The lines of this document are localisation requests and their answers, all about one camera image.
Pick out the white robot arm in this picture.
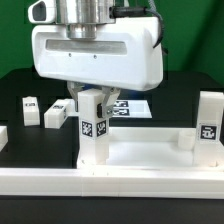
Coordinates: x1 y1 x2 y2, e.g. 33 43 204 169
28 0 164 118

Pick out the white L-shaped obstacle fence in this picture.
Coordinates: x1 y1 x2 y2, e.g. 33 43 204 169
0 168 224 199

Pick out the white U-shaped marker base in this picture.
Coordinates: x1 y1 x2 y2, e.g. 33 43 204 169
43 98 153 129

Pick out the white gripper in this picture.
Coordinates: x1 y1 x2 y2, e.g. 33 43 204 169
32 17 163 119

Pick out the white desk top tray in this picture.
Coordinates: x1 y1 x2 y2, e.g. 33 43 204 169
77 127 224 170

